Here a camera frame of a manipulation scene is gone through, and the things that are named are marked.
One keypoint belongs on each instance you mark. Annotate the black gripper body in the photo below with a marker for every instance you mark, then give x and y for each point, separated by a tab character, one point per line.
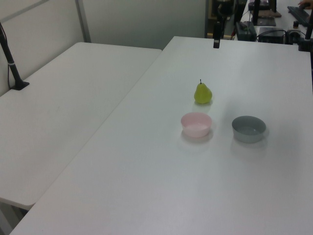
224	7

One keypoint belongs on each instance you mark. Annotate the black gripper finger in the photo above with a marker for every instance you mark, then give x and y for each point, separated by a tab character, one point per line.
216	36

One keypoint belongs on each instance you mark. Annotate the green pear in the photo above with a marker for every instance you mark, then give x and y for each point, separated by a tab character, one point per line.
202	95

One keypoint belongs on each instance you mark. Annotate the pink plastic bowl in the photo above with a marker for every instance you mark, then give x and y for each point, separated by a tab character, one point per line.
195	129

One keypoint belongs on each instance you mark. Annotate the grey plastic bowl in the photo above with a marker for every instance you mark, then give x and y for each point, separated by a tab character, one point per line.
247	137

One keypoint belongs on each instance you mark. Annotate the light wooden cabinet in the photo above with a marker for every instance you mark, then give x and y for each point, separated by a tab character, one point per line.
211	9

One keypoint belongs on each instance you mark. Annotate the black equipment box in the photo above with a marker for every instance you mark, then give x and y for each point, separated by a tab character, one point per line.
245	30

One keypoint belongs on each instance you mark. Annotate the black monitor stand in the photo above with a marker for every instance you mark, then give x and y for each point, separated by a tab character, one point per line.
265	21

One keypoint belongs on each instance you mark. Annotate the black electronics unit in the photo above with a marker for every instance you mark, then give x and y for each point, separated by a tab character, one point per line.
271	35

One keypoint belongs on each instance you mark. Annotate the black keyboard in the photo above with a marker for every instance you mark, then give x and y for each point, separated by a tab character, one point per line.
300	14

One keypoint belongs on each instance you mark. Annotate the grey metal partition post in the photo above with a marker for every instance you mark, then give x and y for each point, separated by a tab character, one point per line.
84	22

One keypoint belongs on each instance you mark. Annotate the black camera pole with base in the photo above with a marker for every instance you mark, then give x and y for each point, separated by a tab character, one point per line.
12	68

